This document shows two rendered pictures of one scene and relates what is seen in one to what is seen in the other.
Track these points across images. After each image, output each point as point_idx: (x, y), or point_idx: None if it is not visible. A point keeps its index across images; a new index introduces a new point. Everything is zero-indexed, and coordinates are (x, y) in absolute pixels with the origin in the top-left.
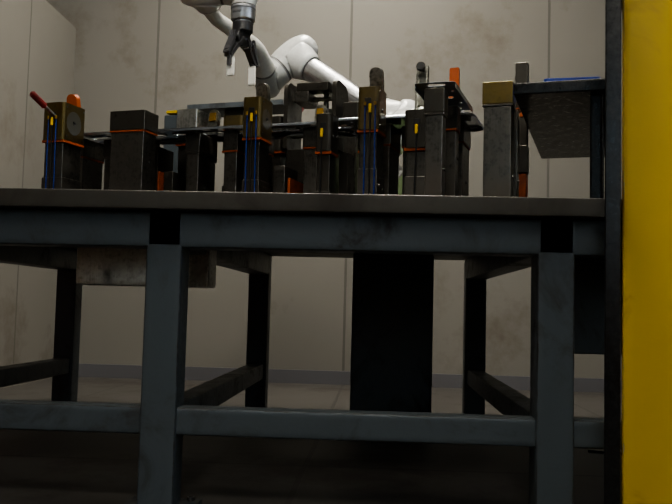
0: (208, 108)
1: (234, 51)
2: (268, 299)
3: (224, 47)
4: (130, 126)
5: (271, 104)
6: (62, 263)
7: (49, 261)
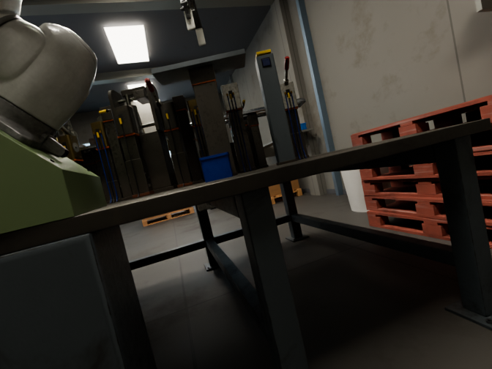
0: (225, 71)
1: (195, 25)
2: (247, 252)
3: (201, 25)
4: None
5: None
6: (400, 161)
7: (377, 164)
